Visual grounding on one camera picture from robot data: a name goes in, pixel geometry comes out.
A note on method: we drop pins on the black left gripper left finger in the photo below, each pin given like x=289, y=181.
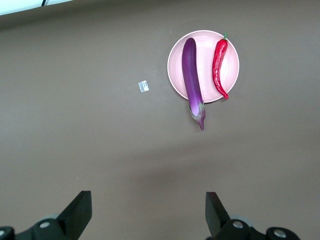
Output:
x=77, y=215

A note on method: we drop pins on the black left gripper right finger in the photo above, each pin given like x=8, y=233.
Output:
x=217, y=220

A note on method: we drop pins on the long purple eggplant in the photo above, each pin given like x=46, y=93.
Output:
x=191, y=72

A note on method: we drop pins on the red chili pepper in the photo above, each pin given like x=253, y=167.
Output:
x=218, y=65

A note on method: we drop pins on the brown table cover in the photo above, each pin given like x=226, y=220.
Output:
x=75, y=125

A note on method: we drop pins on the pink round plate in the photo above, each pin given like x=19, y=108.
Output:
x=225, y=72

